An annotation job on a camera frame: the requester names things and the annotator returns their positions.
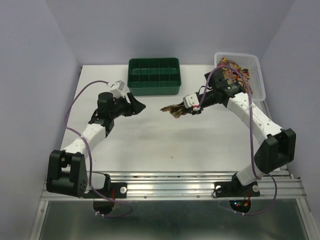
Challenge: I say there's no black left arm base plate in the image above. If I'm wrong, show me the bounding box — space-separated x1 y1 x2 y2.
82 182 128 199

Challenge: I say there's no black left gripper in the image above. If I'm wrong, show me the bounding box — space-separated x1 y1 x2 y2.
109 92 146 119

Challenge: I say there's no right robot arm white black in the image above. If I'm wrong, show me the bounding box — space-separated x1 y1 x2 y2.
183 67 296 197

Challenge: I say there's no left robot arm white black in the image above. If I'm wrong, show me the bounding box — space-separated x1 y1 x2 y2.
46 92 146 198

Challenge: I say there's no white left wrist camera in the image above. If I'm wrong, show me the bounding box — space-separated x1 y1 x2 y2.
110 80 125 99

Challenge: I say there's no green divided plastic tray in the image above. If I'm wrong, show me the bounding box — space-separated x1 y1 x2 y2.
127 57 182 96

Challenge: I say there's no aluminium mounting rail frame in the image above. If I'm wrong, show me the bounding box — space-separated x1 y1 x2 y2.
29 99 316 240

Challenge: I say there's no colourful patterned tie in basket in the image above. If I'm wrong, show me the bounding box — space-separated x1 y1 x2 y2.
217 57 253 94

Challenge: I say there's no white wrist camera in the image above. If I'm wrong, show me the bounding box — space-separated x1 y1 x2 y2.
110 80 125 99
182 93 201 112

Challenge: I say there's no white perforated plastic basket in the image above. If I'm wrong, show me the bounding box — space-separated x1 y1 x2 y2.
214 52 266 102

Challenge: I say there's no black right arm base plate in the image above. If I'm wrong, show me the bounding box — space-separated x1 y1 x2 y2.
212 181 261 200

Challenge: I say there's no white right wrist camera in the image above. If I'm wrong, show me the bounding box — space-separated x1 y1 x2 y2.
182 93 201 112

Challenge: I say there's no paisley flamingo patterned tie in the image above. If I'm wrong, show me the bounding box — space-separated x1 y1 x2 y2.
160 102 193 119

